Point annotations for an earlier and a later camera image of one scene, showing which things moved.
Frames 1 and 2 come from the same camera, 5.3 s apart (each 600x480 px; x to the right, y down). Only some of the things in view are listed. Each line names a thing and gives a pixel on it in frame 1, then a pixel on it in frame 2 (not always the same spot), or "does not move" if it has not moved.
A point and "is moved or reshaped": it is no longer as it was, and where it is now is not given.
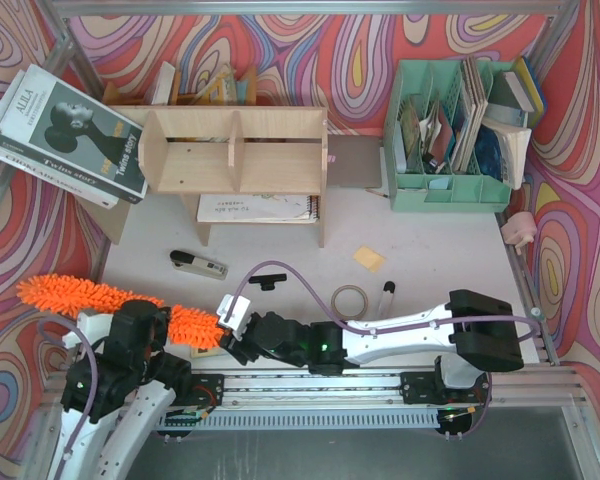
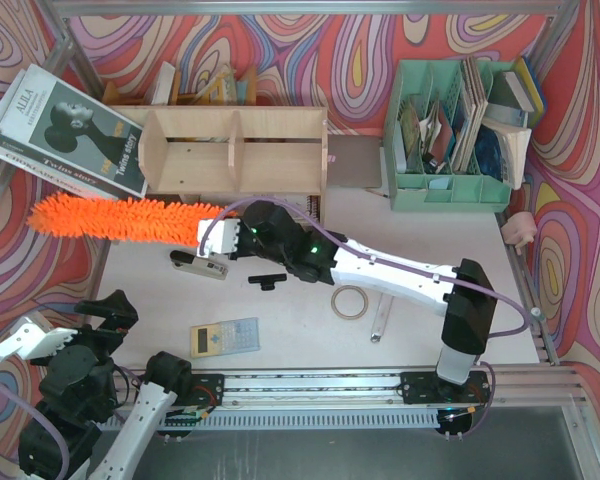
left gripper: x=156 y=332 → x=102 y=329
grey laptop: x=354 y=161 does not move
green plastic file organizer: x=441 y=137 does not move
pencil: x=379 y=193 does not move
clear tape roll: x=349 y=302 is moved or reshaped
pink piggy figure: x=519 y=230 does not move
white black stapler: x=196 y=264 does not move
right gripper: x=235 y=345 → x=247 y=232
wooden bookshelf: x=224 y=149 does not move
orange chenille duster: x=69 y=295 → x=134 y=219
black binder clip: x=267 y=281 does not move
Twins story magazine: x=49 y=129 does not move
